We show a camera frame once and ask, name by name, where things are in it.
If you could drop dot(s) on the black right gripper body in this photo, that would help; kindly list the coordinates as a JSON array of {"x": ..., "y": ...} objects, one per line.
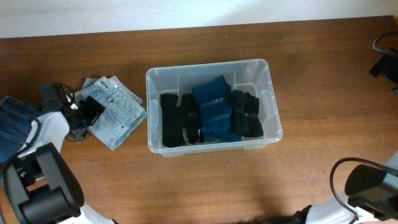
[{"x": 390, "y": 63}]

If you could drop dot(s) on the light blue jeans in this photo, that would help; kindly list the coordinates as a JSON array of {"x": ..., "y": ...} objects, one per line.
[{"x": 123, "y": 111}]

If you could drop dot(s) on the black garment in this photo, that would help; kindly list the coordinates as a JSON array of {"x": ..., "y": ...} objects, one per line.
[{"x": 181, "y": 123}]

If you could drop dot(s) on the dark blue jeans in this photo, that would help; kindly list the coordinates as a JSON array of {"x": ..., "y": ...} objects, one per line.
[{"x": 16, "y": 119}]

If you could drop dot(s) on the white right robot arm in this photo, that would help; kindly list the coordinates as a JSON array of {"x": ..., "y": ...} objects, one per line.
[{"x": 370, "y": 195}]

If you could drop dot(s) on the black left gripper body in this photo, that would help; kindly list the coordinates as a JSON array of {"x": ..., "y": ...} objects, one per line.
[{"x": 80, "y": 112}]

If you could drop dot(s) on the clear plastic storage bin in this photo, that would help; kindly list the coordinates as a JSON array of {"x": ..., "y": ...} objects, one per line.
[{"x": 252, "y": 76}]

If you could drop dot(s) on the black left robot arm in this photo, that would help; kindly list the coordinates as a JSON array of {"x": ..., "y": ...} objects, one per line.
[{"x": 38, "y": 184}]

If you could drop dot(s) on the dark grey garment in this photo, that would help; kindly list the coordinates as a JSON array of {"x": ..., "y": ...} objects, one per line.
[{"x": 245, "y": 115}]

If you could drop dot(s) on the blue garment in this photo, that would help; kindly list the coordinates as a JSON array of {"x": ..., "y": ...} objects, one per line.
[{"x": 215, "y": 112}]

